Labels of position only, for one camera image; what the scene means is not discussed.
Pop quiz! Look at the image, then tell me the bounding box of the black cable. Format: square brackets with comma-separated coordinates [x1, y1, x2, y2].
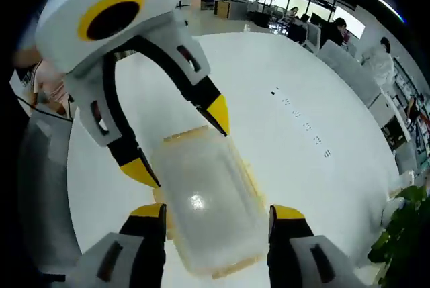
[15, 94, 74, 122]

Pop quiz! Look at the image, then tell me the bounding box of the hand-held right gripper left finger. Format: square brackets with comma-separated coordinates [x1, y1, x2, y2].
[81, 202, 167, 288]

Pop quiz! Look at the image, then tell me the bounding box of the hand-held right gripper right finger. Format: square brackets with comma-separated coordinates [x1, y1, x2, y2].
[266, 203, 351, 288]

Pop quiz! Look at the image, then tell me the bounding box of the clear plastic box with buckle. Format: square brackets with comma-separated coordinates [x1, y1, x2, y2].
[149, 126, 267, 281]

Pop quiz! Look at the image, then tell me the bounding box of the large potted green plant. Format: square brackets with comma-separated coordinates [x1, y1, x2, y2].
[367, 185, 430, 288]

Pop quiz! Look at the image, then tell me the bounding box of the white mesh office chair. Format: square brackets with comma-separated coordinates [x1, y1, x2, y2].
[302, 22, 324, 53]

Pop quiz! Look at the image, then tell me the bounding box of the bright white display screen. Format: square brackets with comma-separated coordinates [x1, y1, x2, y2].
[335, 5, 366, 40]

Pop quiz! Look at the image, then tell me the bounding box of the white counter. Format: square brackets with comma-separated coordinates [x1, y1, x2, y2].
[368, 89, 413, 143]

